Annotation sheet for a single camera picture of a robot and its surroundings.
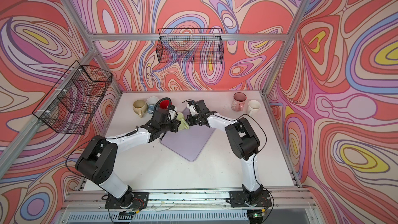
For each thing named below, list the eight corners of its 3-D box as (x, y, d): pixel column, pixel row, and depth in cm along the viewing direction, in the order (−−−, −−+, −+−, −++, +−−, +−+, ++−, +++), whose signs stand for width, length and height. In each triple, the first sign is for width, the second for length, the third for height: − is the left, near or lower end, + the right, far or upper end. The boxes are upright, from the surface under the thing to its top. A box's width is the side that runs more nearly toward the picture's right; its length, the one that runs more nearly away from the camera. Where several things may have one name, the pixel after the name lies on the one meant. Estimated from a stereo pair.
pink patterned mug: (232, 115, 107) (235, 105, 99) (230, 102, 115) (232, 92, 107) (244, 115, 107) (248, 105, 99) (241, 102, 115) (245, 92, 107)
